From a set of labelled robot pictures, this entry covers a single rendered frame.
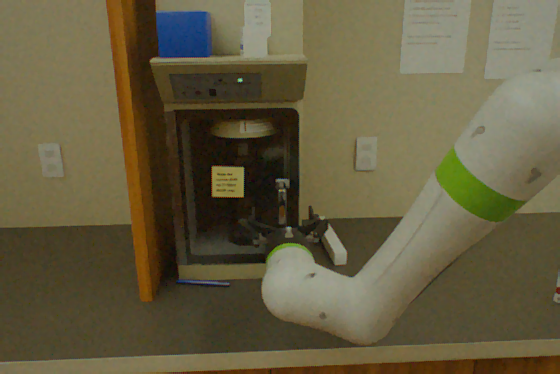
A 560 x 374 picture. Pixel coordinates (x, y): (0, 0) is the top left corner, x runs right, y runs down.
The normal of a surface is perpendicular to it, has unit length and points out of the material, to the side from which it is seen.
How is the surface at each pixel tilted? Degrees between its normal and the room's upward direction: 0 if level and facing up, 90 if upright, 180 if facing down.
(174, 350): 0
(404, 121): 90
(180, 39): 90
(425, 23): 90
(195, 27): 90
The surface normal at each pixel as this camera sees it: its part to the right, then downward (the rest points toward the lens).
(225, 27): 0.05, 0.32
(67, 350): 0.00, -0.95
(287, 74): 0.04, 0.90
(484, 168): -0.68, 0.29
